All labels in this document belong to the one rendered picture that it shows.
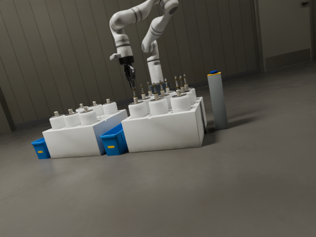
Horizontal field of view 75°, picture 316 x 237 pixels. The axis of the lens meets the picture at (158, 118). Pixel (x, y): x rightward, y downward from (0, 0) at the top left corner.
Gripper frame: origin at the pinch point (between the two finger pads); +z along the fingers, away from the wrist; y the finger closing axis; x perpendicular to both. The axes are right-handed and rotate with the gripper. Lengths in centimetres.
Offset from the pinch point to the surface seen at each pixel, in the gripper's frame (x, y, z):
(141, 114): 0.2, -4.8, 15.6
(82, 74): -5, 236, -25
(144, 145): 3.6, -7.1, 31.3
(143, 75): -93, 214, -5
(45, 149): 53, 41, 29
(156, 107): -5.8, -11.8, 13.5
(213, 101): -39.0, -14.8, 18.6
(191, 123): -15.7, -25.2, 23.0
